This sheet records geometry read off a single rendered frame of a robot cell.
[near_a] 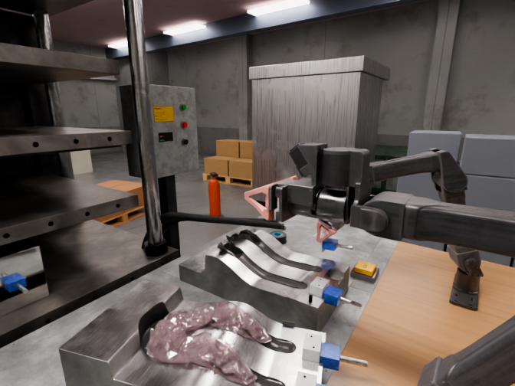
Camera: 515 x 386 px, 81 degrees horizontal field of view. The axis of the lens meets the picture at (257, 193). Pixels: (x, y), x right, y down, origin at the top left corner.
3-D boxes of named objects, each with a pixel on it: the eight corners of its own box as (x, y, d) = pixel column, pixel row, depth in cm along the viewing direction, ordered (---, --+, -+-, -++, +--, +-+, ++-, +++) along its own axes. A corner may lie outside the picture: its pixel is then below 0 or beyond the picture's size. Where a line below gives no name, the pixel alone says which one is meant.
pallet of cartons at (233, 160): (251, 189, 549) (251, 145, 528) (200, 180, 624) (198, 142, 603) (279, 180, 623) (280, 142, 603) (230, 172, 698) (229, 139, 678)
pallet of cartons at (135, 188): (121, 203, 462) (118, 178, 452) (160, 211, 425) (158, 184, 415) (41, 227, 365) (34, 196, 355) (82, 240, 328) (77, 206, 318)
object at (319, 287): (363, 309, 78) (365, 291, 76) (357, 320, 74) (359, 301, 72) (316, 293, 85) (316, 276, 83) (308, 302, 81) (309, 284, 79)
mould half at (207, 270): (348, 289, 97) (351, 252, 94) (316, 338, 76) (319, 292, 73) (227, 251, 124) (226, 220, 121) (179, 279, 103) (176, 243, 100)
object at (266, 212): (237, 181, 58) (277, 186, 52) (258, 175, 63) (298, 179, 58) (237, 214, 59) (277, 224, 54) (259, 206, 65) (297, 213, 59)
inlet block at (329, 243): (355, 253, 100) (355, 237, 99) (350, 258, 96) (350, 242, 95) (317, 246, 107) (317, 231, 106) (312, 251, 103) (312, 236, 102)
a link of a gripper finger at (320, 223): (306, 237, 100) (319, 215, 96) (315, 231, 106) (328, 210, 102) (323, 250, 98) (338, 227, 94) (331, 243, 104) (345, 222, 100)
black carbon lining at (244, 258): (324, 273, 94) (326, 245, 92) (302, 299, 81) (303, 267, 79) (236, 246, 113) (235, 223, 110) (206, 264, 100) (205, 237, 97)
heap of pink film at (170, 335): (274, 331, 71) (275, 302, 69) (252, 397, 54) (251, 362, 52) (177, 311, 78) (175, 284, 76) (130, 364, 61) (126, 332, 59)
